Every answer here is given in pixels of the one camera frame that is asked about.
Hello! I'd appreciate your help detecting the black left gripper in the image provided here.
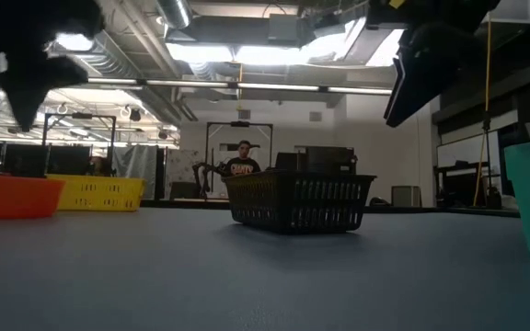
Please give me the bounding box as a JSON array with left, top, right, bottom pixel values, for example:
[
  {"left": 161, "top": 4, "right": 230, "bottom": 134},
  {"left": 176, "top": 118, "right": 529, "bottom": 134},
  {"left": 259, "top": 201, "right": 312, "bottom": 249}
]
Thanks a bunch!
[{"left": 0, "top": 0, "right": 106, "bottom": 133}]

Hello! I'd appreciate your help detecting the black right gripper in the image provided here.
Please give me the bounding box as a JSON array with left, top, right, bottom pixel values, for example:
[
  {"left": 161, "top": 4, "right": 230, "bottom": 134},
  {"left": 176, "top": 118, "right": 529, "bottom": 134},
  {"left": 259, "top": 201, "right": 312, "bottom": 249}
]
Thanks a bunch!
[{"left": 364, "top": 0, "right": 501, "bottom": 129}]

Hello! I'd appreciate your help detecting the yellow slotted plastic basket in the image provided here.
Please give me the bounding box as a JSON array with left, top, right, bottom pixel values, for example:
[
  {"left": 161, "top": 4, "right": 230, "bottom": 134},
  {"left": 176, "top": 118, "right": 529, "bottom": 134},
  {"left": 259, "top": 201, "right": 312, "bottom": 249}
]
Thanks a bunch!
[{"left": 46, "top": 174, "right": 148, "bottom": 213}]

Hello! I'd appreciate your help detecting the black slotted plastic basket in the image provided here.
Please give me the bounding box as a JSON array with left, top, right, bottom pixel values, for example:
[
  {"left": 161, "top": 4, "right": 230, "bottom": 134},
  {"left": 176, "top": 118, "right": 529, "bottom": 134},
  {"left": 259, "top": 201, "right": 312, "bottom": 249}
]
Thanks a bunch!
[{"left": 221, "top": 168, "right": 378, "bottom": 236}]

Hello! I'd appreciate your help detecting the orange round plastic bowl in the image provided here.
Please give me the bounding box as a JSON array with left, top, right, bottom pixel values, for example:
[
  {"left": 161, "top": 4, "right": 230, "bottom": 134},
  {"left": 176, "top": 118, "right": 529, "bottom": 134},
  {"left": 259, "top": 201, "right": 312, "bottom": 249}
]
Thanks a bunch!
[{"left": 0, "top": 175, "right": 66, "bottom": 221}]

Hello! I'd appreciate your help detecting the white hanging sign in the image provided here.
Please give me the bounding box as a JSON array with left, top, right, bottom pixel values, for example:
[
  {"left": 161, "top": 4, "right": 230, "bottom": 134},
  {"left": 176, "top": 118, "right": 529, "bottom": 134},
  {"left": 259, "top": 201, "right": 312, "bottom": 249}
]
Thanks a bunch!
[{"left": 484, "top": 0, "right": 530, "bottom": 24}]

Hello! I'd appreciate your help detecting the grey box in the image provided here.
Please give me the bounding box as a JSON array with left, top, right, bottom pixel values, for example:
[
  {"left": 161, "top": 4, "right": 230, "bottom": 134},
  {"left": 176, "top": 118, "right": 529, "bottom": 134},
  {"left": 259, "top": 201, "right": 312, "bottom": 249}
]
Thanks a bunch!
[{"left": 390, "top": 185, "right": 422, "bottom": 208}]

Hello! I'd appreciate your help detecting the black equipment cabinet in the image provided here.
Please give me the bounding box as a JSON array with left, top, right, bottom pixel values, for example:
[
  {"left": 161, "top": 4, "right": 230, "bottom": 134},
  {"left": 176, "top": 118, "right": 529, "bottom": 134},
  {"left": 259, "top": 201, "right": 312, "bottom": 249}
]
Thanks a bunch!
[{"left": 274, "top": 145, "right": 359, "bottom": 176}]

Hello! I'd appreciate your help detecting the grey ceiling air unit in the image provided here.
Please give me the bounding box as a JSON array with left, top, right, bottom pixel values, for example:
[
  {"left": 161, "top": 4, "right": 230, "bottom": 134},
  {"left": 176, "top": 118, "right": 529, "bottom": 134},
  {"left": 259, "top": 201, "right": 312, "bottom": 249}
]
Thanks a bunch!
[{"left": 268, "top": 13, "right": 315, "bottom": 43}]

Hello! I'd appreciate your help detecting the grey hanging cloth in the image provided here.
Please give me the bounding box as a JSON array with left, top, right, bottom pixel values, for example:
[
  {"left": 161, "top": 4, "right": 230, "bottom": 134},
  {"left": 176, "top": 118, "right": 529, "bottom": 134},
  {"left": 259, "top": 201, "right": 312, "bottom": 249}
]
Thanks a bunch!
[{"left": 112, "top": 144, "right": 159, "bottom": 197}]

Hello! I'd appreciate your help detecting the long ceiling light strip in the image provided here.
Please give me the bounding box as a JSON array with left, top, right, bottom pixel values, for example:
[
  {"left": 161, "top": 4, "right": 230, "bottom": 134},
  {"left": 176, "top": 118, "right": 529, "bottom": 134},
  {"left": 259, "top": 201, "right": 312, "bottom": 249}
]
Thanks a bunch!
[{"left": 85, "top": 76, "right": 394, "bottom": 97}]

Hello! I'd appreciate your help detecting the person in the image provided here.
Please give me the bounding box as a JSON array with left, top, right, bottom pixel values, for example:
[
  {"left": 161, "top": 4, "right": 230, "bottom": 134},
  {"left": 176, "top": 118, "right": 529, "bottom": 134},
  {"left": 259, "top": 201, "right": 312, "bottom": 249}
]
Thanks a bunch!
[{"left": 225, "top": 140, "right": 262, "bottom": 177}]

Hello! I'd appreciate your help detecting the black metal frame stand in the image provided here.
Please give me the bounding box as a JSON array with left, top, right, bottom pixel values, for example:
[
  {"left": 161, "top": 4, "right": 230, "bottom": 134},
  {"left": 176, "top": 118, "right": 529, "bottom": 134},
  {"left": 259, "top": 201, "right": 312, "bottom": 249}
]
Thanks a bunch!
[
  {"left": 41, "top": 112, "right": 118, "bottom": 160},
  {"left": 204, "top": 120, "right": 274, "bottom": 171}
]

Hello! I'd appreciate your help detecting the white wall panel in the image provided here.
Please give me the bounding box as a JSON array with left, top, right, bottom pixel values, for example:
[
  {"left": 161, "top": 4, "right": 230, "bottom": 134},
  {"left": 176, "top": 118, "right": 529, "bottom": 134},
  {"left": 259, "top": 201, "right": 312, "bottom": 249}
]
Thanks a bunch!
[{"left": 437, "top": 131, "right": 501, "bottom": 167}]

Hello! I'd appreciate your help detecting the silver ventilation duct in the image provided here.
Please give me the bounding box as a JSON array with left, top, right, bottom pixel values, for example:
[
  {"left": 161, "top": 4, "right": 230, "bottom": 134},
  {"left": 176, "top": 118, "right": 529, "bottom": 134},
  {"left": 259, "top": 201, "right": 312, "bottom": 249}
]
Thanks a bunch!
[{"left": 156, "top": 0, "right": 192, "bottom": 29}]

